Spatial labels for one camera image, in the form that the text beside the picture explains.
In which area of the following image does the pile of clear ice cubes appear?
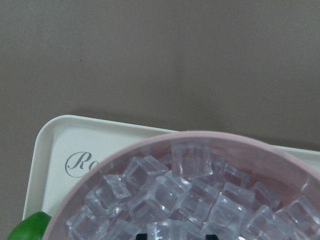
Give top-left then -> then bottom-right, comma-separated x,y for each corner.
65,143 -> 320,240

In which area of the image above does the pink bowl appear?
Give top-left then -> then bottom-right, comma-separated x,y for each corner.
43,131 -> 320,240

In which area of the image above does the cream rectangular tray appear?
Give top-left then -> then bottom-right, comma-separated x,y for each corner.
23,115 -> 320,218

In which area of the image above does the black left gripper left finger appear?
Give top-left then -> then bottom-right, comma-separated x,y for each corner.
136,233 -> 147,240

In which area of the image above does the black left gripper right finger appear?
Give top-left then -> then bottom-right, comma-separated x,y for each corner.
205,234 -> 217,240

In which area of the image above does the green lime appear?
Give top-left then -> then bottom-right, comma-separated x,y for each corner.
7,211 -> 52,240

